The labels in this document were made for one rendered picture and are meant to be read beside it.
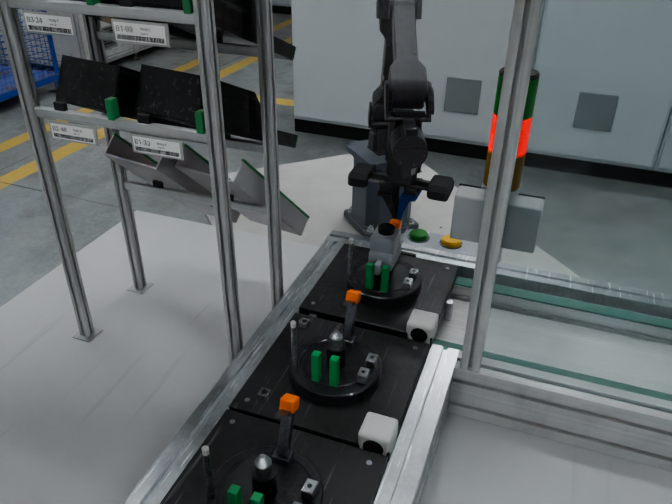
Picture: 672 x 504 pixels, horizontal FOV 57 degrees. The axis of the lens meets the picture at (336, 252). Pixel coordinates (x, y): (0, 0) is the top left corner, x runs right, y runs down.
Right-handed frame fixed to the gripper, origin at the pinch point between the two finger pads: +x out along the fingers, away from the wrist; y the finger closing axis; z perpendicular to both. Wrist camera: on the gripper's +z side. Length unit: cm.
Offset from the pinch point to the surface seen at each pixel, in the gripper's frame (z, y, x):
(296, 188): 45, 41, 24
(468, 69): 294, 33, 53
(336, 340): -34.8, -0.5, 4.9
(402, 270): -5.3, -2.8, 10.3
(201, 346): -24.9, 30.1, 23.3
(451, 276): -0.9, -11.4, 12.3
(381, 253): -11.1, -0.2, 3.8
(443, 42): 294, 50, 39
